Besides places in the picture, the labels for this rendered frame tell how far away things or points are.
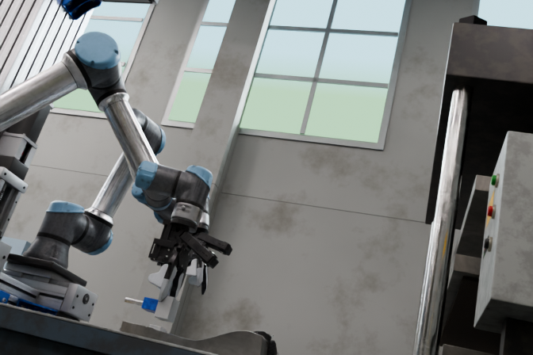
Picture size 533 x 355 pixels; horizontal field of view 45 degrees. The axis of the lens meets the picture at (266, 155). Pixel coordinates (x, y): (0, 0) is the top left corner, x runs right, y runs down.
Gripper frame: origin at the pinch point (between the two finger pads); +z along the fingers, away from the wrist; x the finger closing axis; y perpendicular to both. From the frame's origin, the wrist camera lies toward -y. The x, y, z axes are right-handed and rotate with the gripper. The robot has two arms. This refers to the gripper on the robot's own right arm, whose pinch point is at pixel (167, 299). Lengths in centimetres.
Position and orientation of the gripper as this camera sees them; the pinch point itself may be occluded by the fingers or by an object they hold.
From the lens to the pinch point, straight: 162.5
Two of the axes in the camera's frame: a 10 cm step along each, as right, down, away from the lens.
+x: -1.7, -4.4, -8.8
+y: -9.5, -1.5, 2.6
